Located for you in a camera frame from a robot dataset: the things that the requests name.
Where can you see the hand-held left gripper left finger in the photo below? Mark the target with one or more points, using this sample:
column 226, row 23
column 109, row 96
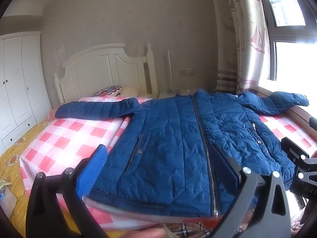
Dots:
column 92, row 171

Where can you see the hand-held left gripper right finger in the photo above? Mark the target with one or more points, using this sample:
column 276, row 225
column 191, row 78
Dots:
column 224, row 168

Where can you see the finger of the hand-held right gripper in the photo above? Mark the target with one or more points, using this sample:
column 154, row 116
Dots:
column 293, row 147
column 313, row 122

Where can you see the blue quilted puffer jacket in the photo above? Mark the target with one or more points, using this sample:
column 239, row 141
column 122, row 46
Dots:
column 168, row 141

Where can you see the person's left hand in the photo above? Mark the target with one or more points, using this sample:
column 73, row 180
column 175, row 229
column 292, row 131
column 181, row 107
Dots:
column 146, row 233

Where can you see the pink white checked plastic sheet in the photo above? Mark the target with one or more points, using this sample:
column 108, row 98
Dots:
column 66, row 138

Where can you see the yellow flower print bedsheet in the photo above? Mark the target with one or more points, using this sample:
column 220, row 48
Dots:
column 32, row 131

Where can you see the plaid clothing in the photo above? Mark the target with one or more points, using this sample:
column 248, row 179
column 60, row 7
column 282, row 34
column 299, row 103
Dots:
column 188, row 231

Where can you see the colourful patterned pillow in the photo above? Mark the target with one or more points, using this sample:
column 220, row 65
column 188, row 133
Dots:
column 107, row 91

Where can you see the cream fuzzy pillow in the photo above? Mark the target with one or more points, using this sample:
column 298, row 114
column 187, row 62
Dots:
column 129, row 91

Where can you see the white wooden headboard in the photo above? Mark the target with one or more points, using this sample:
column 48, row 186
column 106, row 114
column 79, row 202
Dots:
column 94, row 72

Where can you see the sailboat print curtain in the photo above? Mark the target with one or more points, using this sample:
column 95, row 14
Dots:
column 237, row 42

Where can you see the white upright pole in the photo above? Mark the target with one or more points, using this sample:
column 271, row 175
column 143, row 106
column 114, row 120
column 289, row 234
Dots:
column 170, row 72

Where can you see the white wardrobe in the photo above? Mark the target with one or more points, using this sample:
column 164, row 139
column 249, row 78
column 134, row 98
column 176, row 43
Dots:
column 17, row 79

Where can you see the window with dark frame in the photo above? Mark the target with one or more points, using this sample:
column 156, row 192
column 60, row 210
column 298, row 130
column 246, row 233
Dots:
column 289, row 62

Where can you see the wall socket plate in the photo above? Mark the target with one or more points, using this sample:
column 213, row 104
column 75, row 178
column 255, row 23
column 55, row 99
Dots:
column 186, row 72

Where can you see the paper sheet on wall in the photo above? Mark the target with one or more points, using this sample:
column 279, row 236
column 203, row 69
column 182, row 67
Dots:
column 60, row 54

